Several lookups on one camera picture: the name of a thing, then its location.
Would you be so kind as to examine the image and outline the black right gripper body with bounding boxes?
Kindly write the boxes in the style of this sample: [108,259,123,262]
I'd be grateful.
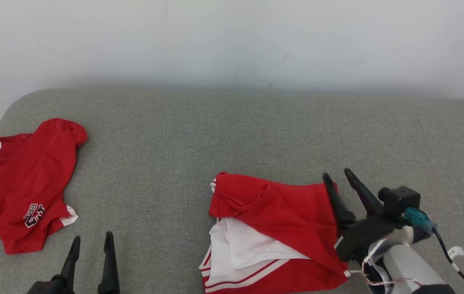
[335,214,408,262]

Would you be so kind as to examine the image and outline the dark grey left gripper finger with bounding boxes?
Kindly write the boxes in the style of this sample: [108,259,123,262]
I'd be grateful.
[98,231,120,294]
[60,236,81,282]

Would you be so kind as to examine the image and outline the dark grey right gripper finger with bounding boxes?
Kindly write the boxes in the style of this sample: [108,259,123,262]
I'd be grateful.
[322,172,355,225]
[344,168,383,217]

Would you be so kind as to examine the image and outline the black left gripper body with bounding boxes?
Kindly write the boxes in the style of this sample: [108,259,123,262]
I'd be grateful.
[27,274,77,294]

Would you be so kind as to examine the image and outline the red white basketball jersey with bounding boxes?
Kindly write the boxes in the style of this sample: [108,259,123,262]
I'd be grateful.
[199,171,349,294]

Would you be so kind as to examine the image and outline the red basketball shorts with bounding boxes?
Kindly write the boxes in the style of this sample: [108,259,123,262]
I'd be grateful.
[0,118,89,255]

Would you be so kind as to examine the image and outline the thin red white wires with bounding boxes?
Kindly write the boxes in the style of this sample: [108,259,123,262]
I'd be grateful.
[348,239,424,287]

